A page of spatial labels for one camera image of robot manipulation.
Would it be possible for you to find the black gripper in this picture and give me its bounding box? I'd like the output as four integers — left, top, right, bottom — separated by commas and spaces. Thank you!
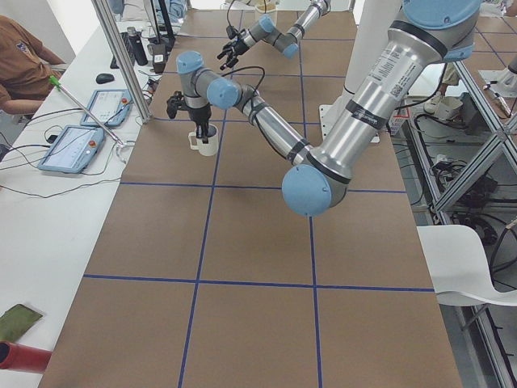
216, 35, 247, 70
166, 91, 212, 145

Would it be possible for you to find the white HOME mug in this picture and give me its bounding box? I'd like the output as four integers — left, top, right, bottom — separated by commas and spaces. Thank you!
187, 124, 219, 157

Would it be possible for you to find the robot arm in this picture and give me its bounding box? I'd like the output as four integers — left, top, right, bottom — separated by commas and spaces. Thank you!
167, 1, 481, 217
216, 0, 331, 70

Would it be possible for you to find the cream waste bin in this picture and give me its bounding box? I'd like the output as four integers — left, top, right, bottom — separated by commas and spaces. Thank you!
254, 0, 277, 25

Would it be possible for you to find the far blue teach pendant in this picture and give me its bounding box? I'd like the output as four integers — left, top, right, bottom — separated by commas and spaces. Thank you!
86, 89, 132, 128

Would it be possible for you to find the blue teach pendant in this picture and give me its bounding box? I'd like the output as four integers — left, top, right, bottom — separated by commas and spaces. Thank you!
37, 125, 104, 174
86, 89, 132, 128

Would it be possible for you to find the black bottle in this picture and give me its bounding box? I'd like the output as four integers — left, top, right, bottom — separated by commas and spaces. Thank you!
127, 27, 148, 66

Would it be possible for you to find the black computer mouse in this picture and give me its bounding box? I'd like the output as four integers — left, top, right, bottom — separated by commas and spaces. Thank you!
95, 73, 115, 84

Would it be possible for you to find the near blue teach pendant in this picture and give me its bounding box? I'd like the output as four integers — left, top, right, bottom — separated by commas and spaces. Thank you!
37, 125, 104, 174

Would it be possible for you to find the metal rod green tip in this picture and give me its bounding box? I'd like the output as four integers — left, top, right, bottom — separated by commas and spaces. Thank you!
48, 75, 126, 147

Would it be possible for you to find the seated person brown shirt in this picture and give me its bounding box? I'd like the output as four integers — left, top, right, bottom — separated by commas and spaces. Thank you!
1, 15, 65, 116

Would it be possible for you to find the green cloth pouch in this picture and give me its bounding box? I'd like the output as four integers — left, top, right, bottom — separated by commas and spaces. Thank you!
1, 304, 43, 342

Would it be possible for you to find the red cylinder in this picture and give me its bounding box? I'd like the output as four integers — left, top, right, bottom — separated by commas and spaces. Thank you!
1, 341, 53, 373

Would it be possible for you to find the white plastic chair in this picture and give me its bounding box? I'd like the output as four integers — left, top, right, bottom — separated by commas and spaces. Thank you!
417, 225, 516, 307

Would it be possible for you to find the aluminium frame post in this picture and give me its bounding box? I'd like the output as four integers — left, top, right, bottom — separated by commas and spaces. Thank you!
91, 0, 151, 124

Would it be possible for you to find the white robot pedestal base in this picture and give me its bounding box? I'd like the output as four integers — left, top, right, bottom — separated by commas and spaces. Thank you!
319, 0, 401, 139

